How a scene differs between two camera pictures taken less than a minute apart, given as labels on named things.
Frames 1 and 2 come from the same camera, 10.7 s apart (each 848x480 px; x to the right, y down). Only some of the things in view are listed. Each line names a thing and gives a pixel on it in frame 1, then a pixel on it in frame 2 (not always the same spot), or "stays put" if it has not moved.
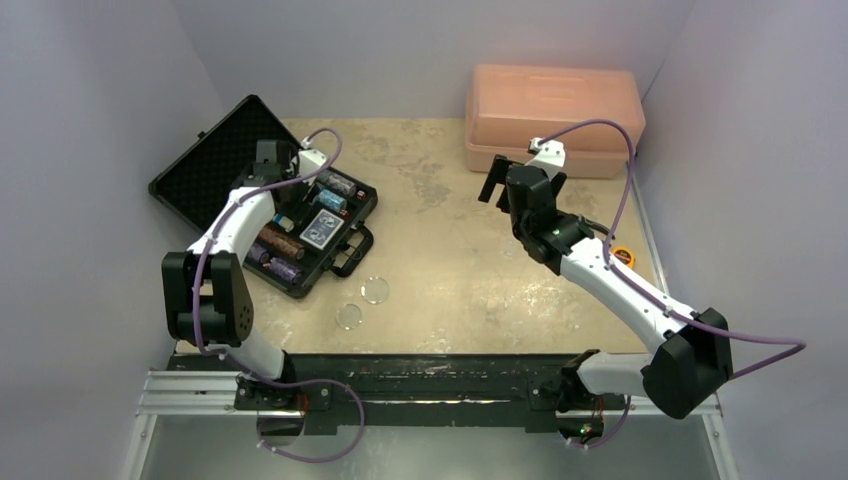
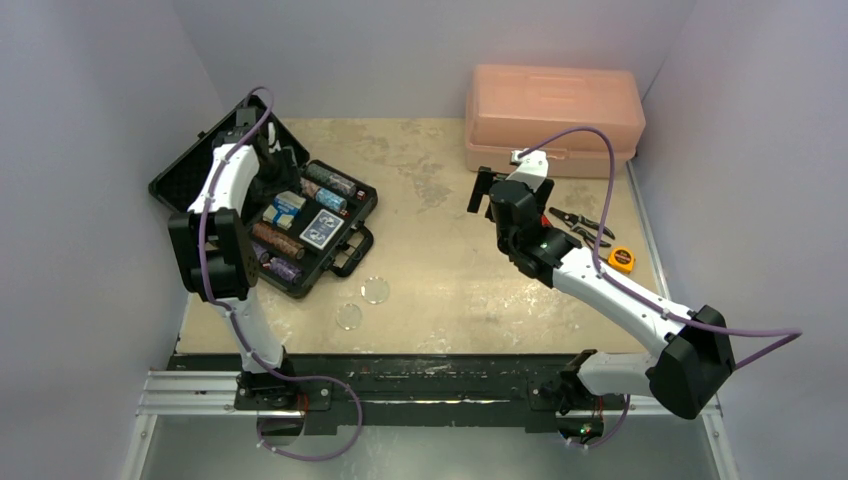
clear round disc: x=374 y=290 stays put
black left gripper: x=298 y=208 to x=287 y=181
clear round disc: x=349 y=316 stays put
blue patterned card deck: x=323 y=230 stays put
